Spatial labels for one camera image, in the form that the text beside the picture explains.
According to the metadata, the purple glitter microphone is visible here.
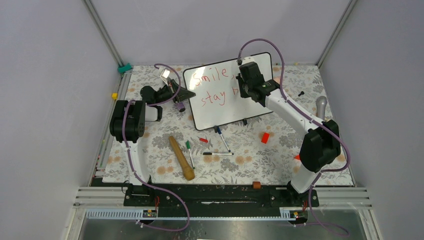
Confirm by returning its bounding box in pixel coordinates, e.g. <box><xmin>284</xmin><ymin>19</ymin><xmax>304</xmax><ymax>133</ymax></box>
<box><xmin>176</xmin><ymin>102</ymin><xmax>186</xmax><ymax>113</ymax></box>

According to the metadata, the black cap marker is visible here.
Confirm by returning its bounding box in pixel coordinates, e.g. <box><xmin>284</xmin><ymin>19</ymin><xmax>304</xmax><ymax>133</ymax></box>
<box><xmin>202</xmin><ymin>152</ymin><xmax>234</xmax><ymax>156</ymax></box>

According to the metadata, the white whiteboard black frame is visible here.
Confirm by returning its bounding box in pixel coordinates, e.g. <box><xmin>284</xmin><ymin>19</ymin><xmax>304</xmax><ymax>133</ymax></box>
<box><xmin>183</xmin><ymin>59</ymin><xmax>270</xmax><ymax>131</ymax></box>

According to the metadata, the blue cap marker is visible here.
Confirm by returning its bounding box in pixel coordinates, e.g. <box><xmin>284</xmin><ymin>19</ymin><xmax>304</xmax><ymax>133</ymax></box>
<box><xmin>216</xmin><ymin>126</ymin><xmax>232</xmax><ymax>153</ymax></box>

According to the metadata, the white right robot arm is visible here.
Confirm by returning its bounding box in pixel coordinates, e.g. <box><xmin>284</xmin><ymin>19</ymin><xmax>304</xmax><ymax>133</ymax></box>
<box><xmin>236</xmin><ymin>60</ymin><xmax>341</xmax><ymax>206</ymax></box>

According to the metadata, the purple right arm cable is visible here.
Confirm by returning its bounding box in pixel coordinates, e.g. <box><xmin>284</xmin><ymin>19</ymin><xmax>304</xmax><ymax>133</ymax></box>
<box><xmin>236</xmin><ymin>38</ymin><xmax>352</xmax><ymax>237</ymax></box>

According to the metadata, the small yellow cube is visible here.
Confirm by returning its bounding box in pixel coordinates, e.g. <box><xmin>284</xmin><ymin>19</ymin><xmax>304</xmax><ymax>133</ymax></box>
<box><xmin>111</xmin><ymin>92</ymin><xmax>118</xmax><ymax>100</ymax></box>

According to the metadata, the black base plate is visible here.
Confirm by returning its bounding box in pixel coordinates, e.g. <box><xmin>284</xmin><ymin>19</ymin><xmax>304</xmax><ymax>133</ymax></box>
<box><xmin>91</xmin><ymin>177</ymin><xmax>319</xmax><ymax>219</ymax></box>

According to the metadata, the orange brown cylinder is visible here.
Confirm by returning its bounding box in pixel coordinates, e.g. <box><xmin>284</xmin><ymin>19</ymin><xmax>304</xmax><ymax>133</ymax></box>
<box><xmin>252</xmin><ymin>181</ymin><xmax>262</xmax><ymax>190</ymax></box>

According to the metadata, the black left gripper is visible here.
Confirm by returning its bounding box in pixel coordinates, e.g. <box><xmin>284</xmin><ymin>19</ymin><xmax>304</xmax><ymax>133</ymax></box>
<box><xmin>154</xmin><ymin>79</ymin><xmax>196</xmax><ymax>105</ymax></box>

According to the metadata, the green cap marker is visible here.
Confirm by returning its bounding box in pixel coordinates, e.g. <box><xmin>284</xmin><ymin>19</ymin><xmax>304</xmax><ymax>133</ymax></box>
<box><xmin>185</xmin><ymin>140</ymin><xmax>196</xmax><ymax>170</ymax></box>

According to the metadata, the teal block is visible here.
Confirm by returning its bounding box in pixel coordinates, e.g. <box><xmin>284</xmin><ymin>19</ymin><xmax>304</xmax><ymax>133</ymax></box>
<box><xmin>117</xmin><ymin>63</ymin><xmax>133</xmax><ymax>74</ymax></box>

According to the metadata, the silver grey microphone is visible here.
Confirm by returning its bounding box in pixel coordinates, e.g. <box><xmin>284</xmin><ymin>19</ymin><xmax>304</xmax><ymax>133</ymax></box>
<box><xmin>315</xmin><ymin>96</ymin><xmax>328</xmax><ymax>120</ymax></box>

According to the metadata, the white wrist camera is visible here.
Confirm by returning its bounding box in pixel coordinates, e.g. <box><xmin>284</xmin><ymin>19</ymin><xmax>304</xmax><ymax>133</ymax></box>
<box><xmin>236</xmin><ymin>56</ymin><xmax>255</xmax><ymax>66</ymax></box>
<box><xmin>160</xmin><ymin>69</ymin><xmax>171</xmax><ymax>81</ymax></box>

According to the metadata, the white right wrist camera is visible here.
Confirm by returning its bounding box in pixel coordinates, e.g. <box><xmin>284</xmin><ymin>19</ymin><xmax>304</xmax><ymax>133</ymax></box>
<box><xmin>236</xmin><ymin>56</ymin><xmax>255</xmax><ymax>66</ymax></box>

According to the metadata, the slotted grey cable duct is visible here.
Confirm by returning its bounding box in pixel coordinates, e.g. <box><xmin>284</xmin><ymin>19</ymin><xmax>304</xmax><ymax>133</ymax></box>
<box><xmin>85</xmin><ymin>207</ymin><xmax>299</xmax><ymax>222</ymax></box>

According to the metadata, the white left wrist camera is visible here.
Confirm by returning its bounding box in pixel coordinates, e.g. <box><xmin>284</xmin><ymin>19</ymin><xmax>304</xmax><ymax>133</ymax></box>
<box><xmin>160</xmin><ymin>69</ymin><xmax>171</xmax><ymax>81</ymax></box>

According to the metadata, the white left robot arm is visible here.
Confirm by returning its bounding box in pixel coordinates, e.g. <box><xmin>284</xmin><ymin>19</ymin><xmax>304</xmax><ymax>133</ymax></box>
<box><xmin>109</xmin><ymin>78</ymin><xmax>196</xmax><ymax>185</ymax></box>

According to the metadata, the floral patterned mat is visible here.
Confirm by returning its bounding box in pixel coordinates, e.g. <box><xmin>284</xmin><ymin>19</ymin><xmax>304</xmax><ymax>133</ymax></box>
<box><xmin>102</xmin><ymin>65</ymin><xmax>355</xmax><ymax>186</ymax></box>

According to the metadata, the wooden microphone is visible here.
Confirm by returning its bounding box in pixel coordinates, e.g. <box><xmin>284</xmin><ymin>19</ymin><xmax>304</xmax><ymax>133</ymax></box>
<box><xmin>168</xmin><ymin>136</ymin><xmax>195</xmax><ymax>181</ymax></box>

